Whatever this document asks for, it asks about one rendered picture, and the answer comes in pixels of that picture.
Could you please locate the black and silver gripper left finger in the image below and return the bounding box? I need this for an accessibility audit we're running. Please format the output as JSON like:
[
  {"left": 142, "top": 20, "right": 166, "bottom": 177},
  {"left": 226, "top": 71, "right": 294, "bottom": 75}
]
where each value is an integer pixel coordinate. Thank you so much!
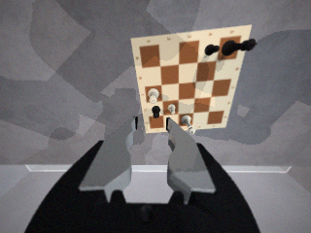
[{"left": 24, "top": 116, "right": 138, "bottom": 233}]

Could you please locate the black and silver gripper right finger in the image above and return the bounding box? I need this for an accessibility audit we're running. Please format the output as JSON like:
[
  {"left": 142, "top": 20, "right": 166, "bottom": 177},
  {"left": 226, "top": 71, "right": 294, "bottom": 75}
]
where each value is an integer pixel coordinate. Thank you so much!
[{"left": 166, "top": 117, "right": 260, "bottom": 233}]

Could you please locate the brown and cream chessboard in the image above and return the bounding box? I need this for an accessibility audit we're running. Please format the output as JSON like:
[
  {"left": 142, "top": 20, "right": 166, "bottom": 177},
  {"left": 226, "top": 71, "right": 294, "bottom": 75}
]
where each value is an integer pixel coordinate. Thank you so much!
[{"left": 131, "top": 25, "right": 252, "bottom": 133}]

